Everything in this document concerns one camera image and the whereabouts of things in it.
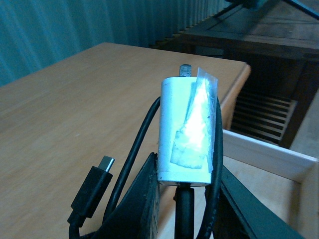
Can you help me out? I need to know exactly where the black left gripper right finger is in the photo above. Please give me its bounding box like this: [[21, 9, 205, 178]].
[[204, 166, 319, 239]]

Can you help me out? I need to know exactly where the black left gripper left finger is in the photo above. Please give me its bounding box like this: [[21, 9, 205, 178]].
[[99, 153, 160, 239]]

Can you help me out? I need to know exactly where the black charger cable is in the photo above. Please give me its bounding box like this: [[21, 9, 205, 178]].
[[68, 96, 224, 239]]

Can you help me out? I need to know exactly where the nightstand drawer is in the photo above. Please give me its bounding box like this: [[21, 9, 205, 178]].
[[223, 130, 319, 239]]

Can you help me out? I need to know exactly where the white charger adapter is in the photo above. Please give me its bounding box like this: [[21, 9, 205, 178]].
[[157, 68, 218, 187]]

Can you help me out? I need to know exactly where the light wooden nightstand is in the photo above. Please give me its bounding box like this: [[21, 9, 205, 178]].
[[0, 43, 251, 239]]

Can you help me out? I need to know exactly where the dark wooden side table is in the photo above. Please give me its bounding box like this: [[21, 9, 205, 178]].
[[158, 0, 319, 148]]

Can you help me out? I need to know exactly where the white pleated curtain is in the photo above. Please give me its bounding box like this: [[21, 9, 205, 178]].
[[0, 0, 228, 86]]

